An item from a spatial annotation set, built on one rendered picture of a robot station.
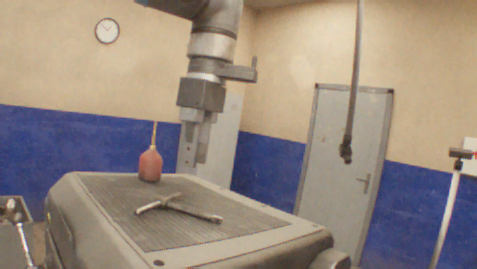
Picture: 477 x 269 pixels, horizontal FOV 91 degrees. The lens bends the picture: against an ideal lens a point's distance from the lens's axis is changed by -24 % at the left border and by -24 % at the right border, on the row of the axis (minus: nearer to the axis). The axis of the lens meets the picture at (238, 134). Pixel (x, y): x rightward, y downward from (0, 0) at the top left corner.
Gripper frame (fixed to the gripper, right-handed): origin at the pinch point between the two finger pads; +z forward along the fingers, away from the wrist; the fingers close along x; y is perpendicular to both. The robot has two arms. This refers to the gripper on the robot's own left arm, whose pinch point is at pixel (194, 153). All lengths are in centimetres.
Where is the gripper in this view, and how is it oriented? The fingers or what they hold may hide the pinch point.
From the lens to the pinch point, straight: 56.7
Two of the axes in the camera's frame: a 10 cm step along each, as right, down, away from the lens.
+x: -2.2, 0.2, -9.8
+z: -1.5, 9.9, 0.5
